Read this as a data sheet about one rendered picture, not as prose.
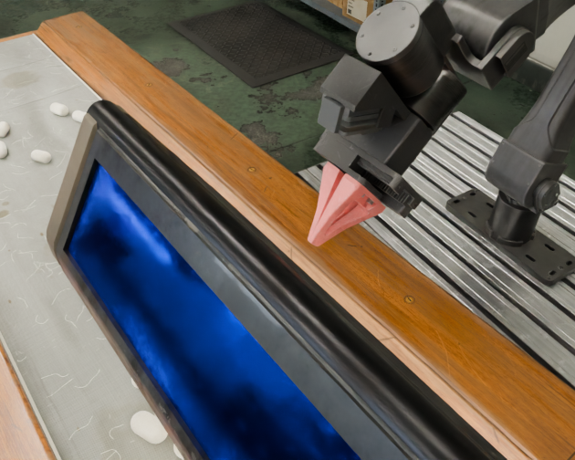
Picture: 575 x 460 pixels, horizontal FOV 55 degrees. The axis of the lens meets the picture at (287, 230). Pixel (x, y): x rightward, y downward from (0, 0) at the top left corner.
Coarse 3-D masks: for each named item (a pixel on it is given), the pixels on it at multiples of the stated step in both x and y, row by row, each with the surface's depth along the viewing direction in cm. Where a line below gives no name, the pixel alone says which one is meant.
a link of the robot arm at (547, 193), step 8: (544, 184) 70; (552, 184) 69; (536, 192) 70; (544, 192) 70; (552, 192) 71; (536, 200) 71; (544, 200) 71; (552, 200) 72; (528, 208) 74; (536, 208) 73; (544, 208) 72
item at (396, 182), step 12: (324, 132) 54; (432, 132) 52; (348, 144) 52; (372, 168) 51; (384, 168) 49; (372, 180) 54; (384, 180) 50; (396, 180) 49; (396, 192) 49; (408, 192) 51
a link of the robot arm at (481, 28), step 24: (456, 0) 51; (480, 0) 50; (504, 0) 50; (528, 0) 49; (552, 0) 51; (456, 24) 51; (480, 24) 49; (504, 24) 48; (528, 24) 50; (480, 48) 50
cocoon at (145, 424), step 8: (136, 416) 51; (144, 416) 51; (152, 416) 51; (136, 424) 51; (144, 424) 50; (152, 424) 50; (160, 424) 50; (136, 432) 51; (144, 432) 50; (152, 432) 50; (160, 432) 50; (152, 440) 50; (160, 440) 50
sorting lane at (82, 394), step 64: (0, 64) 108; (64, 64) 108; (64, 128) 91; (0, 192) 79; (0, 256) 69; (0, 320) 62; (64, 320) 62; (64, 384) 56; (128, 384) 56; (64, 448) 51; (128, 448) 51
